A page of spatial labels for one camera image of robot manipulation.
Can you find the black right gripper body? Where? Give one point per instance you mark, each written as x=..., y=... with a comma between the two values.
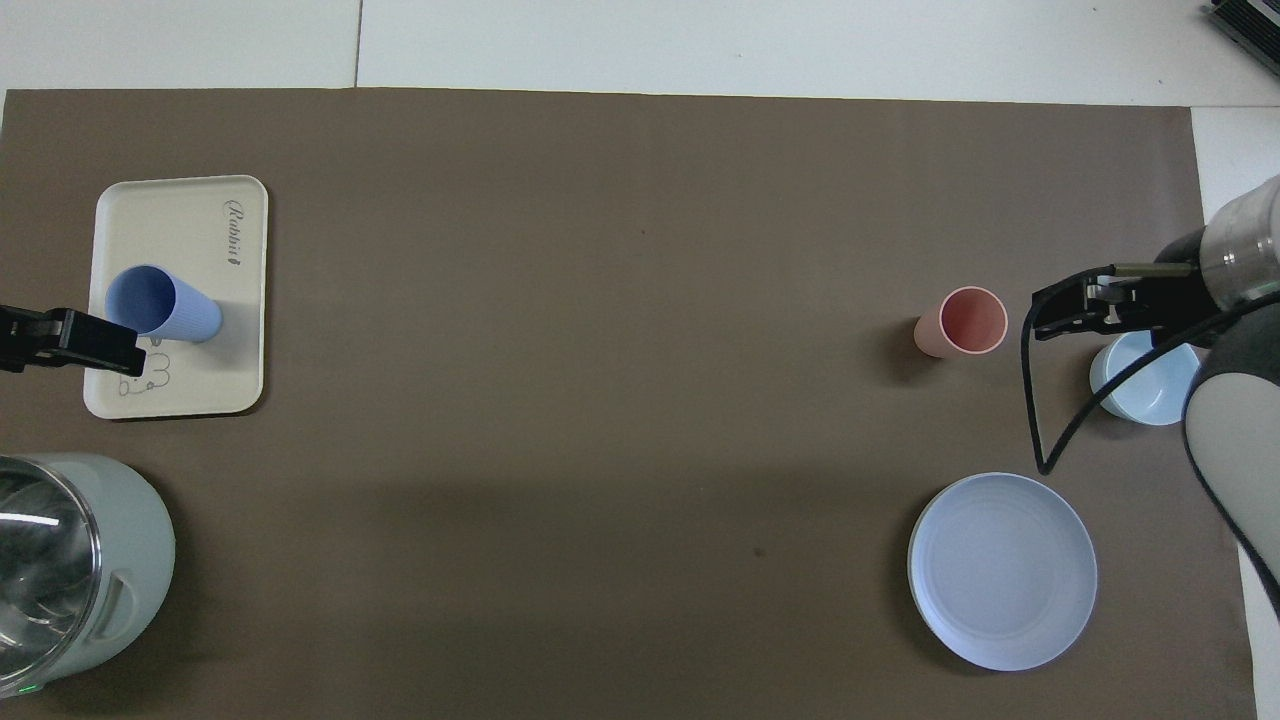
x=1160, y=300

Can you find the blue ribbed cup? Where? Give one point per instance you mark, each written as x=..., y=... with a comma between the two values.
x=150, y=300

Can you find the pink cup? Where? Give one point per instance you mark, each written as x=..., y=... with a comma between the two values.
x=970, y=320

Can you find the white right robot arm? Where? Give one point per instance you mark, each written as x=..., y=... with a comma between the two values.
x=1235, y=400

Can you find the cream rabbit print tray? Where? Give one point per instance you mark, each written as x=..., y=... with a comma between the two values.
x=170, y=220

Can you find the light blue bowl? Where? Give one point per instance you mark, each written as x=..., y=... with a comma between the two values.
x=1140, y=395

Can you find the pale green glass-lidded pot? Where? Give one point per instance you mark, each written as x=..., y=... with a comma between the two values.
x=120, y=560

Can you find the pale blue plate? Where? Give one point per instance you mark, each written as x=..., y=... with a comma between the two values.
x=1000, y=570

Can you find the grey ribbed device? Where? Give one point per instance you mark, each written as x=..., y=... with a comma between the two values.
x=1250, y=25

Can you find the brown table mat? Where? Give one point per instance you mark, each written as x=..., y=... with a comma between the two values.
x=600, y=350

